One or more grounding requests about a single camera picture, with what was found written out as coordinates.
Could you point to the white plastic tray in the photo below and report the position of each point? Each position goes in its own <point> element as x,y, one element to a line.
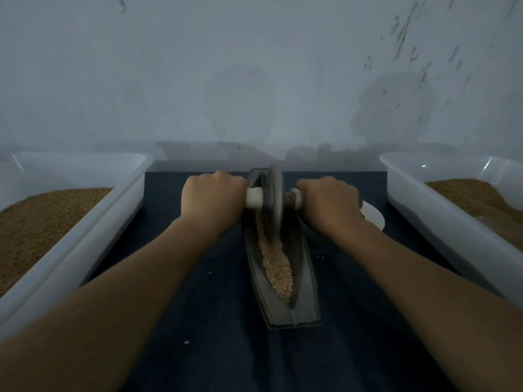
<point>437,220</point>
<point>82,228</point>

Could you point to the small ground grain portion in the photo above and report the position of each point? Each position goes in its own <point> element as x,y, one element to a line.
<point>278,269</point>

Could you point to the person's left hand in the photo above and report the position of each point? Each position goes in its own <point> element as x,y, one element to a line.
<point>212,201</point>

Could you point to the person's right forearm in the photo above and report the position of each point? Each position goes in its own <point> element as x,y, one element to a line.
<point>441,310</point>

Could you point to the dark blue tablecloth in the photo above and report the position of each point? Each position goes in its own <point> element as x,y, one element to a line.
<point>212,347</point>

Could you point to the boat-shaped metal grinding trough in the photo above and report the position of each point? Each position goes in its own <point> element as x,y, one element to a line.
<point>304,302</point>

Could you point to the white round plate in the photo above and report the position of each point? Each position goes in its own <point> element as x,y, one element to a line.
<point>373,214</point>

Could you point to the person's left forearm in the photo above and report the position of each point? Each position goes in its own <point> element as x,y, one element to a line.
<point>90,314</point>

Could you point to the person's right hand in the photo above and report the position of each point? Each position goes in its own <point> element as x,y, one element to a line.
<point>331,206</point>

